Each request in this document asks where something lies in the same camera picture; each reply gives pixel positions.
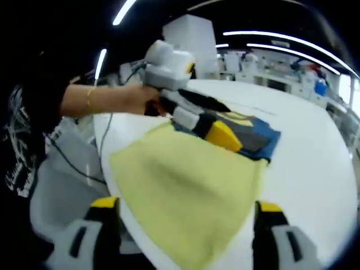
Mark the person's left hand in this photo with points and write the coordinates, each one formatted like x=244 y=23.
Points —
x=140 y=98

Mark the blue container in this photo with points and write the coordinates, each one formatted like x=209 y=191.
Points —
x=320 y=87

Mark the white ceiling light strip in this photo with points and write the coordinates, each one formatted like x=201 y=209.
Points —
x=123 y=12
x=242 y=33
x=258 y=45
x=101 y=63

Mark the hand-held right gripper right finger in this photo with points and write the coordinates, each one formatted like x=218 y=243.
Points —
x=267 y=233

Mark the yellow blue grey garment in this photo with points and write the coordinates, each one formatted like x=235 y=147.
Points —
x=182 y=197

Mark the wide white pillar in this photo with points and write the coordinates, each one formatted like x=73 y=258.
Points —
x=197 y=33

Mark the bright window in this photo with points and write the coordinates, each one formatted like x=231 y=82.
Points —
x=344 y=87

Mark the white counter row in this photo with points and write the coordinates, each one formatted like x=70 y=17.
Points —
x=281 y=81

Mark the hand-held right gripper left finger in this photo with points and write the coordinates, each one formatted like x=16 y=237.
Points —
x=108 y=230

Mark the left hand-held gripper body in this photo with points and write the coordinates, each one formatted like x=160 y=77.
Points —
x=166 y=70

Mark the white ceiling vent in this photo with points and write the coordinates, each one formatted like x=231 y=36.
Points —
x=280 y=43

